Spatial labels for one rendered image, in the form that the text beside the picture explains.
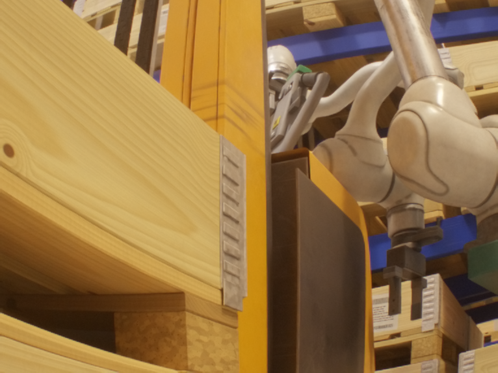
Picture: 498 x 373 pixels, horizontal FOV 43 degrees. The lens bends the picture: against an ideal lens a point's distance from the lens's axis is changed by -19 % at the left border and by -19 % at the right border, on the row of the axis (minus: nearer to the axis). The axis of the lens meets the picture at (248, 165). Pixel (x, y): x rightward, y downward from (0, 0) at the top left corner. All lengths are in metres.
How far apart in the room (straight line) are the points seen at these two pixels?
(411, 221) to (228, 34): 0.60
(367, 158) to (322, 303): 0.39
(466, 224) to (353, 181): 1.17
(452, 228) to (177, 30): 1.59
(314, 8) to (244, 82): 1.92
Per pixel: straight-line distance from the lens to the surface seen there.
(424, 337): 2.42
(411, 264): 1.50
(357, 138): 1.45
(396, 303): 1.44
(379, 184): 1.48
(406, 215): 1.52
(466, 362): 2.38
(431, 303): 2.43
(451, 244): 2.54
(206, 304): 0.83
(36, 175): 0.59
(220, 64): 1.10
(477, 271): 1.25
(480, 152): 1.21
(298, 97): 1.90
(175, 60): 1.15
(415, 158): 1.14
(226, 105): 1.07
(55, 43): 0.65
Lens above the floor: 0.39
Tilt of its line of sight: 23 degrees up
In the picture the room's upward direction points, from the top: 1 degrees counter-clockwise
